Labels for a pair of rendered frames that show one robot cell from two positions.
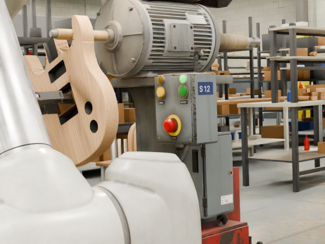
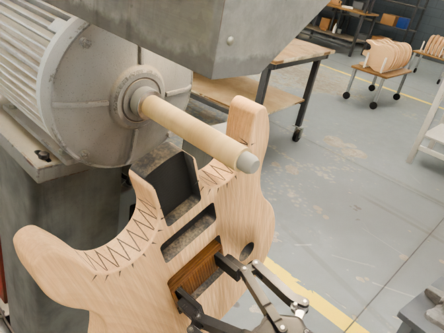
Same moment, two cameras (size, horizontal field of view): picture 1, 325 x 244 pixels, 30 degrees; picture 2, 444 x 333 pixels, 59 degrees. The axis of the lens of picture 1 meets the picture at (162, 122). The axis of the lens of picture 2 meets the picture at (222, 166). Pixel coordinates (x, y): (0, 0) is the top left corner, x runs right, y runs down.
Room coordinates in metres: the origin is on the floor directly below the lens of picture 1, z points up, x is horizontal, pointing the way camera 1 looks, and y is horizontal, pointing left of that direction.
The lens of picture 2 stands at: (1.86, 0.71, 1.46)
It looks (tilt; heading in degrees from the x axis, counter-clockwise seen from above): 28 degrees down; 262
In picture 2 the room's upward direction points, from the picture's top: 12 degrees clockwise
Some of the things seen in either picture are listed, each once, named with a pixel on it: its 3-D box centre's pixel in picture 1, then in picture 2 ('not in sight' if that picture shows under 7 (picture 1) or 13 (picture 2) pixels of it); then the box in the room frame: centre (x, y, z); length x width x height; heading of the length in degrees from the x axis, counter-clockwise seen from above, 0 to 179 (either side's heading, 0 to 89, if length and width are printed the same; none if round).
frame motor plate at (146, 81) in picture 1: (172, 80); (56, 119); (2.10, -0.04, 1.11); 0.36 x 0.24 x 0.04; 134
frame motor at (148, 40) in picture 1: (159, 38); (76, 60); (2.05, 0.00, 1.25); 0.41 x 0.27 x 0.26; 134
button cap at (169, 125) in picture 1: (171, 125); not in sight; (1.71, -0.03, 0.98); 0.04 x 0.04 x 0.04; 44
